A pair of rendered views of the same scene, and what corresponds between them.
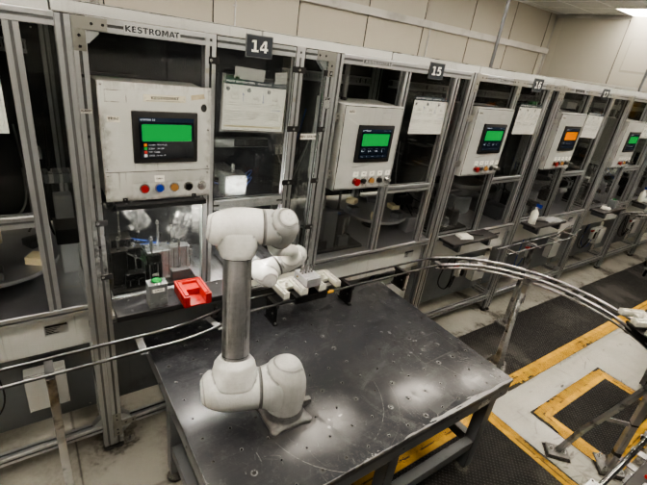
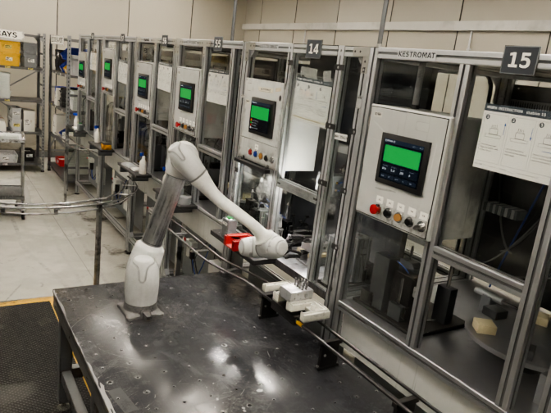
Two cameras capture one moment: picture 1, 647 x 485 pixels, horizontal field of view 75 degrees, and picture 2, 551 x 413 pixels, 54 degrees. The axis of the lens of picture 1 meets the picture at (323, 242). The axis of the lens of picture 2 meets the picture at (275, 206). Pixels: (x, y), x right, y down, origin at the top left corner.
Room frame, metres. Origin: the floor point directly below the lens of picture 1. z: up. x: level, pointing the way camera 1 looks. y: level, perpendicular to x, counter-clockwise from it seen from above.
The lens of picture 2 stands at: (2.03, -2.29, 1.89)
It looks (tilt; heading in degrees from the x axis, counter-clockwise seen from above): 14 degrees down; 94
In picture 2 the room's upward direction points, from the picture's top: 7 degrees clockwise
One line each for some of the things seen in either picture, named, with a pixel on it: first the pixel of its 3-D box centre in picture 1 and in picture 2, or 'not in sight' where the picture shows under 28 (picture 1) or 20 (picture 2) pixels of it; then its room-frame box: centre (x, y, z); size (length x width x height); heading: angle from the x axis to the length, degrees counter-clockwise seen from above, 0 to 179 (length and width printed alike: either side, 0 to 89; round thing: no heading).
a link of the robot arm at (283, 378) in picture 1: (283, 382); (142, 278); (1.25, 0.07, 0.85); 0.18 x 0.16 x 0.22; 108
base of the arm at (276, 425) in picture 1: (287, 406); (141, 307); (1.26, 0.05, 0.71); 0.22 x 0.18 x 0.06; 128
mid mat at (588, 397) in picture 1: (605, 413); not in sight; (2.29, -2.12, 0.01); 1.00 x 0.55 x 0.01; 128
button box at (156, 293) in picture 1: (156, 291); (230, 227); (1.55, 0.70, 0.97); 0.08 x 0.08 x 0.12; 38
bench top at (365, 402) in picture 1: (330, 361); (207, 345); (1.63, -0.12, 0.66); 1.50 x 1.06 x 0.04; 128
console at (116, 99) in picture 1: (152, 138); (277, 123); (1.75, 0.78, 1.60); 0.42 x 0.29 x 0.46; 128
